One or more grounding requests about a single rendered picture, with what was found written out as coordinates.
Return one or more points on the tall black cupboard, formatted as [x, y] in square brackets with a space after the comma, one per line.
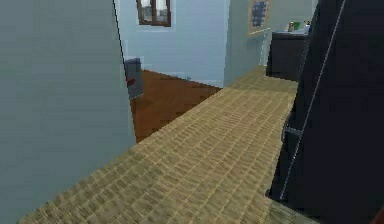
[340, 113]

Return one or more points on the black cabinet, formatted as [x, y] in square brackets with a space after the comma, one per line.
[286, 55]

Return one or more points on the grey box with red mark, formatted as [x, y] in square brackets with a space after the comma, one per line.
[134, 78]

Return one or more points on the framed blue wall picture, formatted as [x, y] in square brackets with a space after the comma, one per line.
[259, 15]

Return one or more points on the small pale bottle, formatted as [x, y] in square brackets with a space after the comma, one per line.
[307, 26]

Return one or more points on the brown framed window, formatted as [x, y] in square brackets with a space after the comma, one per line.
[154, 13]

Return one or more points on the green small item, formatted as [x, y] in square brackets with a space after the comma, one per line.
[296, 25]

